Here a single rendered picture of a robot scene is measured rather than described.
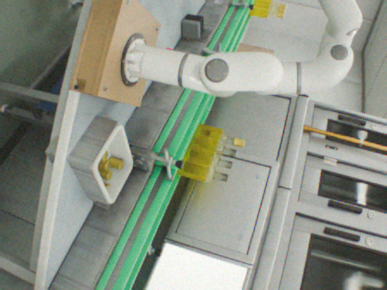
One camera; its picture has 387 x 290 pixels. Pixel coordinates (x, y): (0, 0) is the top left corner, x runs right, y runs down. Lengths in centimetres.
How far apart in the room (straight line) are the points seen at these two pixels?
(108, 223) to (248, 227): 52
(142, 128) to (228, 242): 52
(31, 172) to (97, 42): 90
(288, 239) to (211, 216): 31
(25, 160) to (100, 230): 69
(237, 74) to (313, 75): 19
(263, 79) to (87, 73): 43
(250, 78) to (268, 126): 87
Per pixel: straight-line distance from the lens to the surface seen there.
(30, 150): 173
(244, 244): 128
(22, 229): 151
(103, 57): 87
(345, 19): 93
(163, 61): 92
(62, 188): 100
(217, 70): 80
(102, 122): 102
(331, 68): 86
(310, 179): 152
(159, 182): 121
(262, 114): 170
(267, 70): 80
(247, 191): 139
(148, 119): 124
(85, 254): 113
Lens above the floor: 127
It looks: 13 degrees down
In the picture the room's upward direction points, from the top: 105 degrees clockwise
